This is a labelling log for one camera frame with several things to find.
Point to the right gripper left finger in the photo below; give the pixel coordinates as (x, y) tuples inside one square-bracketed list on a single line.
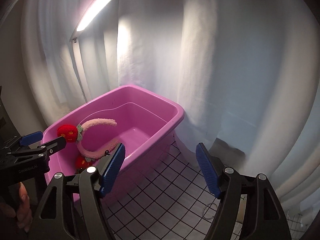
[(71, 205)]

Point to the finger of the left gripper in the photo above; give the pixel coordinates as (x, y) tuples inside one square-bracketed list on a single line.
[(47, 148), (19, 142)]

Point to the pink strawberry headband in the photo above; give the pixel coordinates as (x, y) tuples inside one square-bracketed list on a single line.
[(94, 139)]

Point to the left hand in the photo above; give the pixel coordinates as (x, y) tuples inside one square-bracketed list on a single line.
[(15, 204)]

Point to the small silver bangle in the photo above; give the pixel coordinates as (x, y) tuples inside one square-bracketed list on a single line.
[(209, 211)]

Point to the white black grid cloth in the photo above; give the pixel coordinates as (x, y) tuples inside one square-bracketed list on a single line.
[(166, 204)]

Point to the pink plastic tub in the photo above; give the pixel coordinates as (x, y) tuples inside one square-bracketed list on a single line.
[(145, 125)]

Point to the white curtain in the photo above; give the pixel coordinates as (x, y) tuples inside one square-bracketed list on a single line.
[(245, 71)]

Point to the lit desk lamp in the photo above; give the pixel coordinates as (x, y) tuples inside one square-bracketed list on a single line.
[(93, 44)]

